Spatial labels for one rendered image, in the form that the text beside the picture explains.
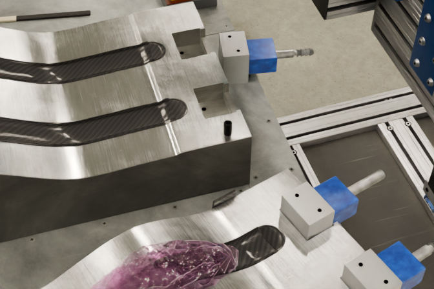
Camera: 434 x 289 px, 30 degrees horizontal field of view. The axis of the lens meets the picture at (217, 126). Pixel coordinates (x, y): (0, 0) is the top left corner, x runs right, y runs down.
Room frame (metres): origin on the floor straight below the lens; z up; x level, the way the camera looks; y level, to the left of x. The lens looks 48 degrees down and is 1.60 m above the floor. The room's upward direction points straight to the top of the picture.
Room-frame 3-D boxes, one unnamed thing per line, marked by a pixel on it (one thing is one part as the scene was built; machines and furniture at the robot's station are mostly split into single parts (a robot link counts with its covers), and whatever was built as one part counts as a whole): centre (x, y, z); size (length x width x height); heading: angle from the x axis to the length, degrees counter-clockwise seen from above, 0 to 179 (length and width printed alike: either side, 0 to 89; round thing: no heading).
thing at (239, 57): (0.84, -0.07, 0.83); 0.13 x 0.05 x 0.05; 97
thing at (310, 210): (0.56, -0.14, 0.86); 0.13 x 0.05 x 0.05; 124
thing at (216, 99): (0.69, 0.00, 0.87); 0.05 x 0.05 x 0.04; 16
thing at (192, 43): (0.79, 0.03, 0.87); 0.05 x 0.05 x 0.04; 16
